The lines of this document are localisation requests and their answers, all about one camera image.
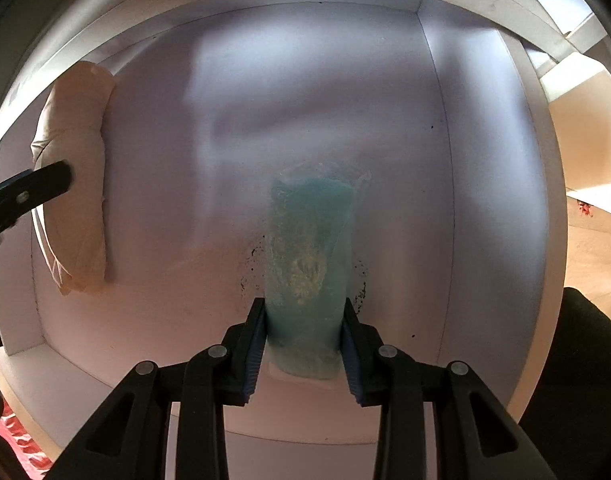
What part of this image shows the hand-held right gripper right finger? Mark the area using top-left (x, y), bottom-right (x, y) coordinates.
top-left (340, 301), bottom-right (556, 480)

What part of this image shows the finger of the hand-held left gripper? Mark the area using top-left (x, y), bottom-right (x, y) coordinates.
top-left (0, 160), bottom-right (76, 253)

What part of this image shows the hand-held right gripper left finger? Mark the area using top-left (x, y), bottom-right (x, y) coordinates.
top-left (45, 297), bottom-right (267, 480)

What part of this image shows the pink cloth bundle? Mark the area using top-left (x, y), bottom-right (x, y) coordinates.
top-left (30, 60), bottom-right (116, 296)

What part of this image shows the teal cloth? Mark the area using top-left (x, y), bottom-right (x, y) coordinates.
top-left (262, 162), bottom-right (373, 381)

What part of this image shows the plain white drawer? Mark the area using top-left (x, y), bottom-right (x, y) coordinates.
top-left (0, 0), bottom-right (571, 480)

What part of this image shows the red cloth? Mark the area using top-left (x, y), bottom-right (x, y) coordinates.
top-left (0, 405), bottom-right (61, 480)

